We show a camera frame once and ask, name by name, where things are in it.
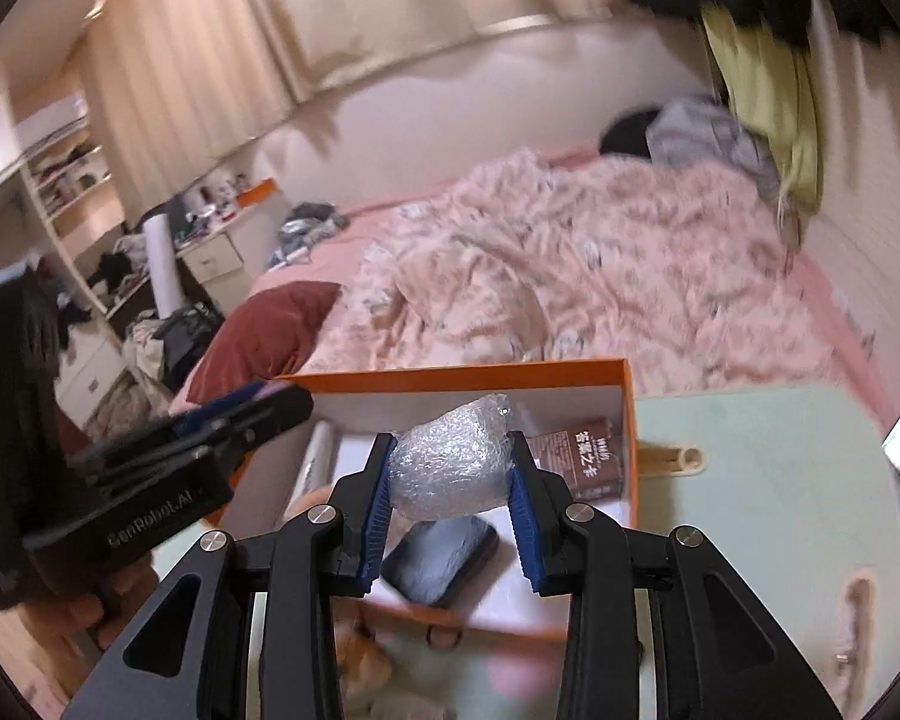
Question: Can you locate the cream open shelf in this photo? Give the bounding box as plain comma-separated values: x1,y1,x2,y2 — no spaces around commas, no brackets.
15,120,158,316

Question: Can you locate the bubble wrap ball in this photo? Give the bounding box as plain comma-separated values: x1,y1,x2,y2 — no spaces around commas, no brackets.
386,392,518,522

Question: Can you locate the brown card box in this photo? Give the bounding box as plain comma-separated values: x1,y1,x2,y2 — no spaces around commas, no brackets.
532,416,620,500

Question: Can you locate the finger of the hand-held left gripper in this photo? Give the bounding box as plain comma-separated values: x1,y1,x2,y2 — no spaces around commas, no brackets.
171,381,271,432
71,388,316,500

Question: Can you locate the pink floral quilt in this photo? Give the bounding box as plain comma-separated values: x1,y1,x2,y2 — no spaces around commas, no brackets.
311,146,833,398

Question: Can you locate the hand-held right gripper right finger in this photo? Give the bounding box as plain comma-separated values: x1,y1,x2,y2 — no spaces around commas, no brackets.
504,431,845,720

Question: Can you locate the yellow-green cloth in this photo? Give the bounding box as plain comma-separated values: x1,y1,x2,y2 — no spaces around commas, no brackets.
701,4,826,211

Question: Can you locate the person's left hand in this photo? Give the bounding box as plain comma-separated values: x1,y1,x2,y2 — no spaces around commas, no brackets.
52,555,162,653

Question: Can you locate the black clothing on bed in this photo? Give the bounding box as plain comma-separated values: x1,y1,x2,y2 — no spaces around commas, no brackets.
598,106,665,158

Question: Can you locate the heap of clothes on floor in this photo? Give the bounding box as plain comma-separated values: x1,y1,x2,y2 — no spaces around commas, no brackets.
82,300,222,436

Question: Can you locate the beige curtain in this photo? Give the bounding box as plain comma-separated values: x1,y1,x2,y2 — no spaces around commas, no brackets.
79,0,635,218

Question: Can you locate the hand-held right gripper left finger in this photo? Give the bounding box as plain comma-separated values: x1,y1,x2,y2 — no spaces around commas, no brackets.
60,431,398,720

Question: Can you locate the grey clothing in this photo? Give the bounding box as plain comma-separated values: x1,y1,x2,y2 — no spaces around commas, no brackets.
645,95,781,196

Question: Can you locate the pile of patterned clothes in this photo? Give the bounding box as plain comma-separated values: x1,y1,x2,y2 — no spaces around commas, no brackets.
270,202,350,267

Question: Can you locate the dark red pillow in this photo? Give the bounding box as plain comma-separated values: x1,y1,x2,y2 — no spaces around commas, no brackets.
187,281,342,406

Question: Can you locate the cream nightstand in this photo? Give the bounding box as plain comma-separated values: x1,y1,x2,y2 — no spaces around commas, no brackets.
172,202,271,282

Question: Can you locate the light green folding bed table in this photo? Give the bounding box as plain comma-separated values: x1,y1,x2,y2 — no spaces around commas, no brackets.
150,382,900,720

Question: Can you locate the pink bed sheet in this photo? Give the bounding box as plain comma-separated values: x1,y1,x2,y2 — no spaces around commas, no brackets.
169,146,900,421

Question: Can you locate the white slatted panel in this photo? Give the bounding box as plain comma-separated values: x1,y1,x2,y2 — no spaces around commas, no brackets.
787,15,900,391

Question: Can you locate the dark patterned block red mark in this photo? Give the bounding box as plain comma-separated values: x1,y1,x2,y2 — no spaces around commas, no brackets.
381,514,500,608

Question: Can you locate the white paper roll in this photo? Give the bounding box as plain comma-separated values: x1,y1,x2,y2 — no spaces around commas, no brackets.
142,214,181,316

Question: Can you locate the small orange box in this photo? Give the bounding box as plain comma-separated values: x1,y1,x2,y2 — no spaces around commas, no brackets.
236,178,278,209

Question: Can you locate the orange cardboard box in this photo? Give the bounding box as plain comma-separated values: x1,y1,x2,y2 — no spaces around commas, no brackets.
214,358,638,642

